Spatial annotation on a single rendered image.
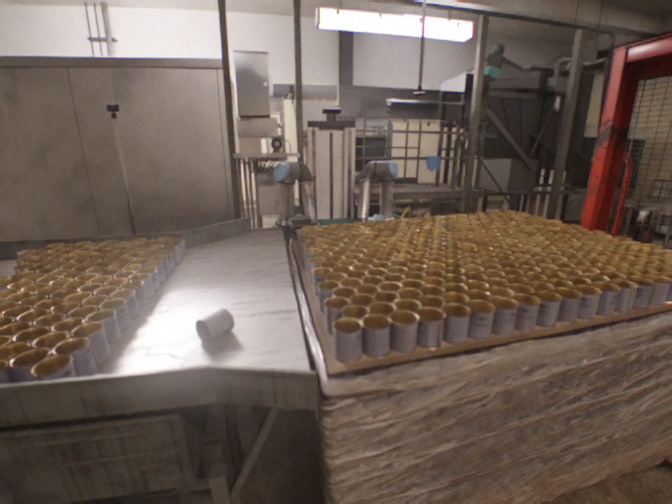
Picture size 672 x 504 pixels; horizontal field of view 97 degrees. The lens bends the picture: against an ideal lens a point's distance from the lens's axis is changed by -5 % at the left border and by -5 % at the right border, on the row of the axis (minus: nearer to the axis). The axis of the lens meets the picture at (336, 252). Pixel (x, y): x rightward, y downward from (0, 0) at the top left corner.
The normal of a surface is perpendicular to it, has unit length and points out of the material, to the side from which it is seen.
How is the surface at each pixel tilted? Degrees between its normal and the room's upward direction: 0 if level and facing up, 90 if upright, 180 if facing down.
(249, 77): 90
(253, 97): 90
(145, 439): 90
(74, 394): 90
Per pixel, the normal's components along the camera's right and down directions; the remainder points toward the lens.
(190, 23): 0.21, 0.29
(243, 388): -0.08, 0.29
